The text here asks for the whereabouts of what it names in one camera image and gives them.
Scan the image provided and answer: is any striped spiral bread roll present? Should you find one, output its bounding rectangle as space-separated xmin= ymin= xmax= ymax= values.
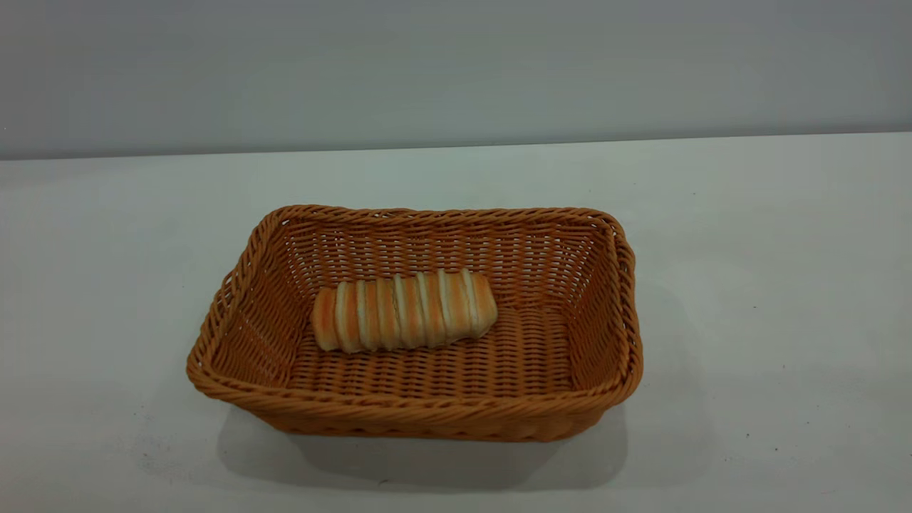
xmin=311 ymin=268 xmax=499 ymax=353

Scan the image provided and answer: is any orange wicker basket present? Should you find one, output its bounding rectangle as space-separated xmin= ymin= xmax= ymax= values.
xmin=186 ymin=204 xmax=644 ymax=442

